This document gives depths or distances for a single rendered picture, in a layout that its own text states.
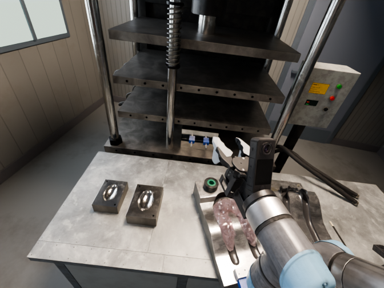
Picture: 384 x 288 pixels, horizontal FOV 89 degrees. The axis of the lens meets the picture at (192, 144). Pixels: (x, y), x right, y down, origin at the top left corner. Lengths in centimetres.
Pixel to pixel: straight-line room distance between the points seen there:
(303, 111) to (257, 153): 119
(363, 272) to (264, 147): 25
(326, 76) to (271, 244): 126
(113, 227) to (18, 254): 121
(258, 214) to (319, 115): 131
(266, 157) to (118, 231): 86
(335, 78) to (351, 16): 172
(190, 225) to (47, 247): 66
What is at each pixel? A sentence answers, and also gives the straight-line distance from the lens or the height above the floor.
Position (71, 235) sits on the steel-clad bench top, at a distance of 117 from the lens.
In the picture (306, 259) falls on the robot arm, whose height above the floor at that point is 147.
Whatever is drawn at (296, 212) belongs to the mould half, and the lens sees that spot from 123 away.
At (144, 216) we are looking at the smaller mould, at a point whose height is 87.
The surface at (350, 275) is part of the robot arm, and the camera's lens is 48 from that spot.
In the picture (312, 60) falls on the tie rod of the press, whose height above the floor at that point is 154.
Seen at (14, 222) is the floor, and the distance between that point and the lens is 243.
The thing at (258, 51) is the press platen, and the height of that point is 153.
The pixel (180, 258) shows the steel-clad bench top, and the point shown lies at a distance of 104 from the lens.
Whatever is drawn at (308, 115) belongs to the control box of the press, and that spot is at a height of 115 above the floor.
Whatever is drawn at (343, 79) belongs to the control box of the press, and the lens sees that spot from 158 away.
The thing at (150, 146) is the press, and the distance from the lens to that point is 154.
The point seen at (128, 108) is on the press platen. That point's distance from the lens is 151.
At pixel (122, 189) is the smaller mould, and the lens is 118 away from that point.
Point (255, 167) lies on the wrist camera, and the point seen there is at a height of 150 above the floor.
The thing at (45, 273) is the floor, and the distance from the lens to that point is 206.
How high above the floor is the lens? 176
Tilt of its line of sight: 38 degrees down
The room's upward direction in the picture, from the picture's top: 8 degrees clockwise
